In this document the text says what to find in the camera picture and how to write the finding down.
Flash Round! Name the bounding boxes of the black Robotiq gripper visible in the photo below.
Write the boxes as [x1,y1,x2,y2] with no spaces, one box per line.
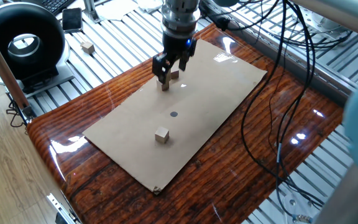
[152,30,198,84]

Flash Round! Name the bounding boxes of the white crumpled sheet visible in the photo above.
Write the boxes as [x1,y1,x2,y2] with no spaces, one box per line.
[96,0,164,21]

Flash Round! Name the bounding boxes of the brown cardboard sheet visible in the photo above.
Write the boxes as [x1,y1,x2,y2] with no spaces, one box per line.
[82,39,267,195]

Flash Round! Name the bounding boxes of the black smartphone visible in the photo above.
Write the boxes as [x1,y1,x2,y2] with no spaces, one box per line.
[62,7,84,34]

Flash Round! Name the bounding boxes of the black computer keyboard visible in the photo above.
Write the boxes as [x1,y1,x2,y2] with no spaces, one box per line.
[39,0,76,16]

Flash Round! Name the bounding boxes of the glossy brown wooden board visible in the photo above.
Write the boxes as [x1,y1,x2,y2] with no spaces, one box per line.
[26,23,344,224]

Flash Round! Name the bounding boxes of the small aluminium bracket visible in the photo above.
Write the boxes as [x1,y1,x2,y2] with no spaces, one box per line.
[83,0,102,24]

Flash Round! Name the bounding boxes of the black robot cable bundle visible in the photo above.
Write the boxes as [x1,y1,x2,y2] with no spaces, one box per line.
[197,0,354,220]

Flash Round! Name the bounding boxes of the thin black cable loop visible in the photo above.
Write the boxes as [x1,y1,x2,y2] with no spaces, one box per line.
[6,99,27,128]

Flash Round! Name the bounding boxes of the metal drawer rail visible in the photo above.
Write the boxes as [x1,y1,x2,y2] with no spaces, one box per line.
[46,192,82,224]

